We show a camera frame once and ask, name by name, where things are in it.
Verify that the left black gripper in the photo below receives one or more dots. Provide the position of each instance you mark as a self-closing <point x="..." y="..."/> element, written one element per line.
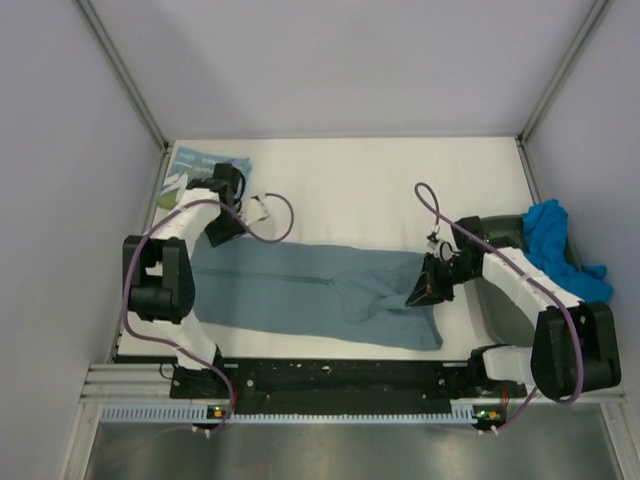
<point x="218" y="237"/>

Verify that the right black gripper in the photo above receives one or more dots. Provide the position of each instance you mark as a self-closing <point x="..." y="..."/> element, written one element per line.
<point x="428" y="289"/>

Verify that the grey-blue t shirt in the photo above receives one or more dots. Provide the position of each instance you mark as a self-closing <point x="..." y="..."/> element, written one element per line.
<point x="329" y="291"/>

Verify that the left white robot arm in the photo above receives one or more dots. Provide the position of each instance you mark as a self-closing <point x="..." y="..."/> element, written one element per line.
<point x="159" y="290"/>

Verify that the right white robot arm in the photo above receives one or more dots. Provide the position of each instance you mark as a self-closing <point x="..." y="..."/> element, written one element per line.
<point x="574" y="345"/>

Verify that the folded printed blue t shirt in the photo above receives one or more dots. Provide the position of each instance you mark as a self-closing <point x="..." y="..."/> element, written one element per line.
<point x="189" y="164"/>

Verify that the grey plastic bin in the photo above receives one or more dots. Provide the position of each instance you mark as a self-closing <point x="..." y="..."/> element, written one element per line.
<point x="509" y="302"/>

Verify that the bright blue t shirt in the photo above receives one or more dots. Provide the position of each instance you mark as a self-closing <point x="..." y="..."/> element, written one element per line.
<point x="545" y="232"/>

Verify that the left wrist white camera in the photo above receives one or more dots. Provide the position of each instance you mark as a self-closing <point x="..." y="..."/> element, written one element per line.
<point x="254" y="209"/>

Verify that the wrist white camera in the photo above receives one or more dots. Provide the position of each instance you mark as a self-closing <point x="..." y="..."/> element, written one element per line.
<point x="254" y="209"/>
<point x="440" y="248"/>

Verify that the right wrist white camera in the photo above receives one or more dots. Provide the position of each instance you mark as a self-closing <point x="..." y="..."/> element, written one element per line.
<point x="440" y="248"/>

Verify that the left aluminium frame post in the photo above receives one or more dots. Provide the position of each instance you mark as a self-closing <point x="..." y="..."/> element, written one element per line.
<point x="121" y="72"/>

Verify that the aluminium frame post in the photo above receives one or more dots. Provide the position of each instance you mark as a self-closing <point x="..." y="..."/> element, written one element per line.
<point x="121" y="72"/>
<point x="587" y="29"/>

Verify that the right aluminium frame post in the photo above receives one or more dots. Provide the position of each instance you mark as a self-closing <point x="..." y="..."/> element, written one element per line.
<point x="587" y="29"/>

